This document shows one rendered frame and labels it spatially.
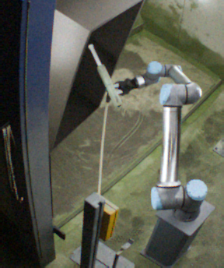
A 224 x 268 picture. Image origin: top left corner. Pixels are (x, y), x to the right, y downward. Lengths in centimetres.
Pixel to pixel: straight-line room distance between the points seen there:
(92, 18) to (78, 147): 167
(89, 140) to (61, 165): 37
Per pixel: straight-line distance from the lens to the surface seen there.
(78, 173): 389
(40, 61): 189
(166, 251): 330
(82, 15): 265
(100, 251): 262
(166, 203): 279
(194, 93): 278
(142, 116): 438
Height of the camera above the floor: 312
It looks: 45 degrees down
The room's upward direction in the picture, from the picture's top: 8 degrees clockwise
